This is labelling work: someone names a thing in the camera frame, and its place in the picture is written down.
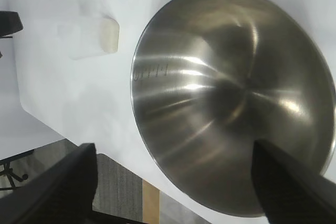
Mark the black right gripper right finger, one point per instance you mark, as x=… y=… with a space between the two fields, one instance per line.
x=294 y=195

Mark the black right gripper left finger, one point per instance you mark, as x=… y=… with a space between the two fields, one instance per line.
x=60 y=190

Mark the stainless steel mixing bowl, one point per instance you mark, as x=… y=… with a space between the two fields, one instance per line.
x=210 y=90

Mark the clear plastic measuring cup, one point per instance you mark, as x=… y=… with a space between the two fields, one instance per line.
x=86 y=37

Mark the white uncooked rice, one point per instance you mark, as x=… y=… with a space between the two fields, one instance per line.
x=110 y=35

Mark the black wheeled chair base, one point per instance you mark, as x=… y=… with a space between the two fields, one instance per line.
x=10 y=171

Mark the black round stool seat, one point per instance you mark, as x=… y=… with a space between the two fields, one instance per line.
x=9 y=23

